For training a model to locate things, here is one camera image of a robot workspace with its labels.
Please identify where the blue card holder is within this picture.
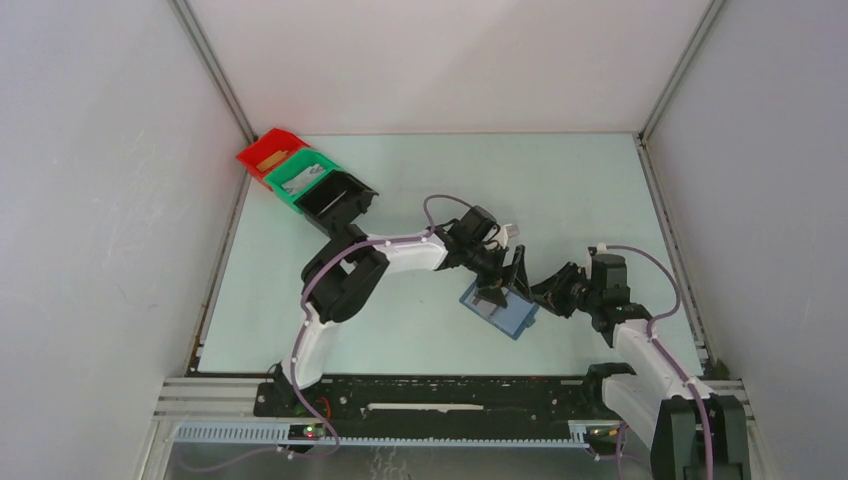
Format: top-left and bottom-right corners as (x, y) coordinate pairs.
(459, 284), (540, 340)

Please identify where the grey card in green bin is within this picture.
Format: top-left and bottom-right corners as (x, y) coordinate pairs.
(282, 164), (326, 196)

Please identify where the red plastic bin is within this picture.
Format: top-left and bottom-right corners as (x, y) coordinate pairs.
(236, 128), (310, 190)

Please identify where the green plastic bin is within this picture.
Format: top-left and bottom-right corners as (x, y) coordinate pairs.
(264, 148), (342, 214)

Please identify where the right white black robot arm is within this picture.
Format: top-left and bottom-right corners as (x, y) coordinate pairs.
(530, 245), (752, 479)

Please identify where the orange card in red bin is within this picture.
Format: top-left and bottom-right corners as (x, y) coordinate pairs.
(257, 150), (289, 171)

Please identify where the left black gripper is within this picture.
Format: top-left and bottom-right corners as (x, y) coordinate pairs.
(461, 241), (532, 309)

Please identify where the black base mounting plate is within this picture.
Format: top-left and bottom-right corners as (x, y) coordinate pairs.
(253, 363), (633, 440)

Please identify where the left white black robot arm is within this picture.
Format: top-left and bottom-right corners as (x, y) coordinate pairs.
(277, 206), (532, 417)

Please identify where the grey slotted cable duct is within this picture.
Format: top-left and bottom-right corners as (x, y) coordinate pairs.
(174, 421), (588, 448)

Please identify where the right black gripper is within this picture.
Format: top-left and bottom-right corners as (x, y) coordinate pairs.
(529, 261), (601, 319)

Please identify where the black plastic bin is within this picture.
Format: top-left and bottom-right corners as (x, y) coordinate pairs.
(294, 170), (378, 237)

